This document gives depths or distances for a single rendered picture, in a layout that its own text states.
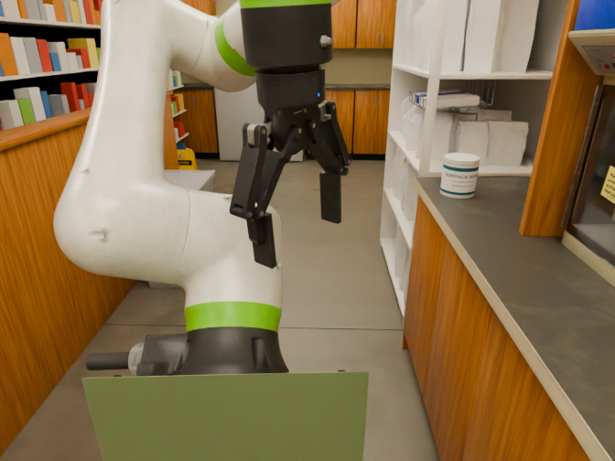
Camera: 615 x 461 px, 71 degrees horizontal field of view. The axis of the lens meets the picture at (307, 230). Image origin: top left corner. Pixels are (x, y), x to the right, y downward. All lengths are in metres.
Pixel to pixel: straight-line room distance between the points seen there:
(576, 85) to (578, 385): 0.81
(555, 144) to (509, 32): 1.08
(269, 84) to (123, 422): 0.38
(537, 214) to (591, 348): 0.56
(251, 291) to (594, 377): 0.65
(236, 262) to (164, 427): 0.20
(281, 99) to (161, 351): 0.34
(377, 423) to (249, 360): 1.53
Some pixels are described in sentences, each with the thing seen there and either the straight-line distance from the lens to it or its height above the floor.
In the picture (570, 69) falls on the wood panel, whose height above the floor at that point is 1.42.
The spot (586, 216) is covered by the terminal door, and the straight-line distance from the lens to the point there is 1.35.
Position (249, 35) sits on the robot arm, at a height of 1.49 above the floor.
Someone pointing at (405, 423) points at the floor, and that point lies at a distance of 2.04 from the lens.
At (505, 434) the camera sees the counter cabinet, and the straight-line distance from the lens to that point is 1.22.
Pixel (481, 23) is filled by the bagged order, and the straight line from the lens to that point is 2.25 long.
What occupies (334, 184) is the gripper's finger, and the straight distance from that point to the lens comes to 0.57.
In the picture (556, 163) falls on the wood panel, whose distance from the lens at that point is 1.43.
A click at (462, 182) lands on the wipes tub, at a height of 1.01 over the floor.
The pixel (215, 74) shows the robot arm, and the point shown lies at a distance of 0.85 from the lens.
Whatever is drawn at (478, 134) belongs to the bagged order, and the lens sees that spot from 2.30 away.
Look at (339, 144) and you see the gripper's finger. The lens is 0.56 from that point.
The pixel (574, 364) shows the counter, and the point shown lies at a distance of 0.96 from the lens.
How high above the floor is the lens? 1.48
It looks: 23 degrees down
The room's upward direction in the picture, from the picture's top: straight up
